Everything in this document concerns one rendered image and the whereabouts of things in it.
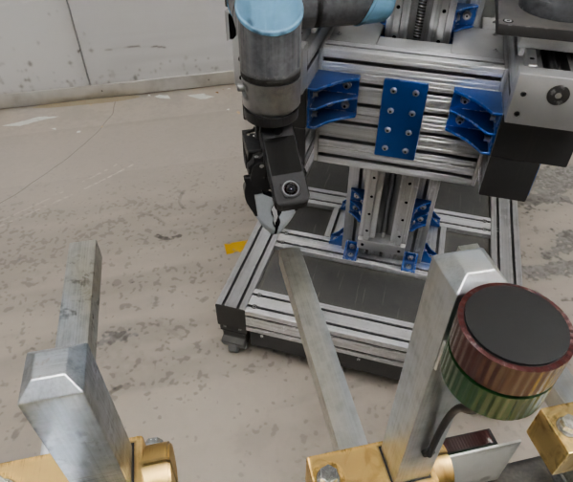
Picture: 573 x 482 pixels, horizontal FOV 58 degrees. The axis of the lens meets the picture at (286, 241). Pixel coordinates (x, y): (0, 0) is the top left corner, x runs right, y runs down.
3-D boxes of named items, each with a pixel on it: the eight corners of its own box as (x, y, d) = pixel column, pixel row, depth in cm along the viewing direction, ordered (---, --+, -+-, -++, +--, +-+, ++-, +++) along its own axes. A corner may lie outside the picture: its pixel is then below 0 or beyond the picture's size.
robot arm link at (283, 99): (307, 84, 62) (240, 91, 61) (306, 118, 65) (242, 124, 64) (294, 58, 68) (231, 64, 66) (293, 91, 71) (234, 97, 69)
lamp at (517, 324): (390, 460, 44) (442, 288, 29) (451, 447, 45) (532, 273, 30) (417, 534, 39) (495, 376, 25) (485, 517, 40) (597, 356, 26)
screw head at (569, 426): (552, 419, 53) (556, 413, 52) (570, 415, 53) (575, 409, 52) (564, 439, 51) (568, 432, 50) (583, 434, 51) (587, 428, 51)
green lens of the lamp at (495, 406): (424, 341, 32) (430, 319, 31) (511, 325, 33) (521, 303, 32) (469, 430, 28) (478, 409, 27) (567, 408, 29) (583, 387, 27)
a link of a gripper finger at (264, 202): (270, 214, 84) (268, 167, 78) (276, 238, 80) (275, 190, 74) (251, 216, 84) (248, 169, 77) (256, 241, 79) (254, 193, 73)
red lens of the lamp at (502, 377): (431, 316, 31) (439, 291, 29) (522, 299, 32) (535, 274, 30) (480, 405, 26) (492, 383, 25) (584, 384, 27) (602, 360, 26)
